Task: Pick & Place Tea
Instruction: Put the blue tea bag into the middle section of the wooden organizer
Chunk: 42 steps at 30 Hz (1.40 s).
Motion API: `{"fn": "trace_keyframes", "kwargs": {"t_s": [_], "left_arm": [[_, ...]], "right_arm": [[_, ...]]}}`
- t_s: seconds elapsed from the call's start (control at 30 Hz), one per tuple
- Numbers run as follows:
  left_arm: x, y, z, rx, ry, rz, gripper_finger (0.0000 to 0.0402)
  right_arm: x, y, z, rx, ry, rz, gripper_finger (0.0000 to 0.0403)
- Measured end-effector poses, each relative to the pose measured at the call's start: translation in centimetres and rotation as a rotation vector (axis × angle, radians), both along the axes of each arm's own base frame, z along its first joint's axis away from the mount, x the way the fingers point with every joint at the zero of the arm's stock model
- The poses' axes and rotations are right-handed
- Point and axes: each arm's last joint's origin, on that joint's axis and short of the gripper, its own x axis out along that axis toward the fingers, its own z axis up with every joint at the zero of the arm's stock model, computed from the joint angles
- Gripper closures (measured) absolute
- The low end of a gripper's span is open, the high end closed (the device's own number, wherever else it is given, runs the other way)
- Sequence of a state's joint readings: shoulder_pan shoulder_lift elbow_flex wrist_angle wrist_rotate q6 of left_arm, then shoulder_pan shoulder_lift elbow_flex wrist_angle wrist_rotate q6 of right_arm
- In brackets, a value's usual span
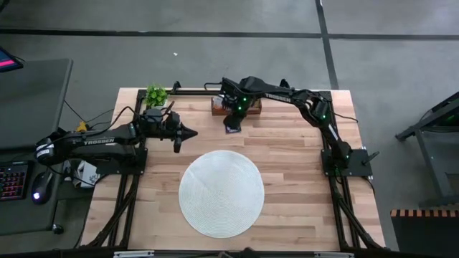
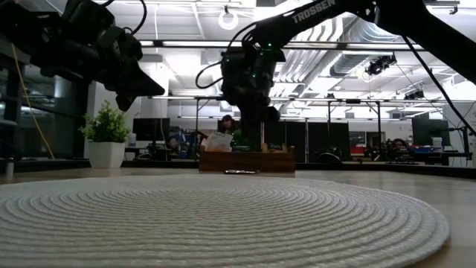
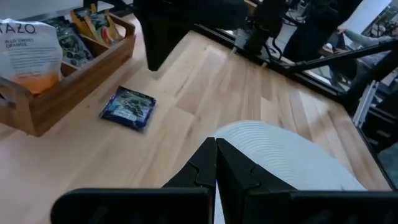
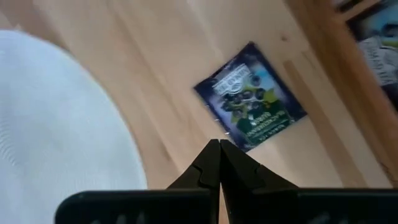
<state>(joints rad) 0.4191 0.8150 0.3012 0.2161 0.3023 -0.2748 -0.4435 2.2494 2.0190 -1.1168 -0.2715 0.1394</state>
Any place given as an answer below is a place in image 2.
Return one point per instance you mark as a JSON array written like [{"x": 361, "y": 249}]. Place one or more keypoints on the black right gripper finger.
[
  {"x": 270, "y": 113},
  {"x": 251, "y": 128}
]

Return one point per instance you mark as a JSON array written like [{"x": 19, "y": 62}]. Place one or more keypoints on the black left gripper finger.
[{"x": 137, "y": 82}]

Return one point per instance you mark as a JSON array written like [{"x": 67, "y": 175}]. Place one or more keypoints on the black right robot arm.
[{"x": 372, "y": 15}]

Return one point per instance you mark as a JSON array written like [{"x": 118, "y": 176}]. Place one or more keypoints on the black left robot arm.
[{"x": 29, "y": 41}]

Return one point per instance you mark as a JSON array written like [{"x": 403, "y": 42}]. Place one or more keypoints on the person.
[
  {"x": 227, "y": 123},
  {"x": 399, "y": 144}
]

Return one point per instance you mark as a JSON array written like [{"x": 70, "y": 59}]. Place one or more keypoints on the brown wooden compartment tray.
[{"x": 247, "y": 162}]

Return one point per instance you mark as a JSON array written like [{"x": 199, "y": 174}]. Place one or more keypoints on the black computer monitor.
[
  {"x": 150, "y": 129},
  {"x": 429, "y": 130}
]

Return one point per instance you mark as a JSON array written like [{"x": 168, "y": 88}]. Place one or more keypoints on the round ceiling light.
[{"x": 228, "y": 19}]

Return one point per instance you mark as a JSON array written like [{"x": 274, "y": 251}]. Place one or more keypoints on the long LED light bar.
[{"x": 186, "y": 44}]

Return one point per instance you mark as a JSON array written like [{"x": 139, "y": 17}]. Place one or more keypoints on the green plant in white pot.
[{"x": 106, "y": 149}]

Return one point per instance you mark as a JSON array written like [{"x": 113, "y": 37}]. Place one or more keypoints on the white round woven placemat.
[{"x": 223, "y": 223}]

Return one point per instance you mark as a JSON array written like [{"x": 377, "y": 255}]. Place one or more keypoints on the white bucket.
[{"x": 437, "y": 142}]

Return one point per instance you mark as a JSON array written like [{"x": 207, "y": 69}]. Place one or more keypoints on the black ceiling camera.
[{"x": 379, "y": 65}]

